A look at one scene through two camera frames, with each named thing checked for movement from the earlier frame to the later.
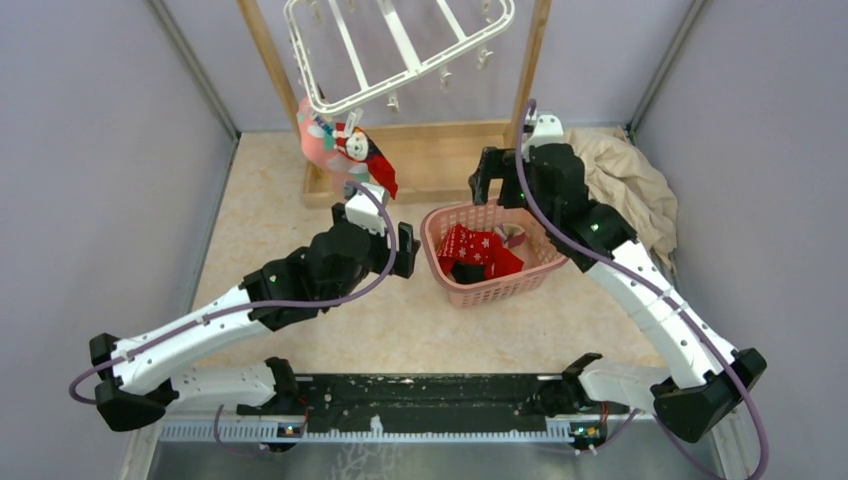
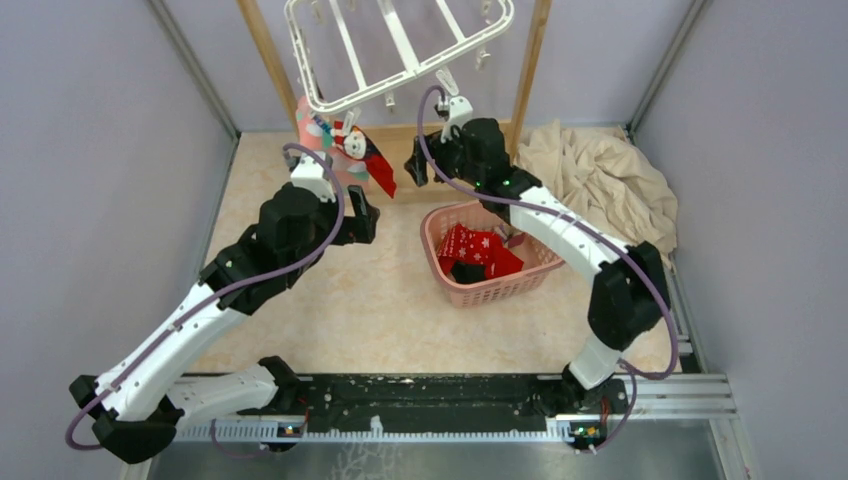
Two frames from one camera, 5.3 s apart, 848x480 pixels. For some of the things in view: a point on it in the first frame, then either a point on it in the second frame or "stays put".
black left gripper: x=407 y=247 → x=360 y=227
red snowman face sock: x=358 y=146 stays put
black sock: x=466 y=272 stays put
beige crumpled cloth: x=621 y=176 stays put
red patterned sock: x=459 y=244 stays put
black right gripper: x=495 y=163 → x=416 y=165
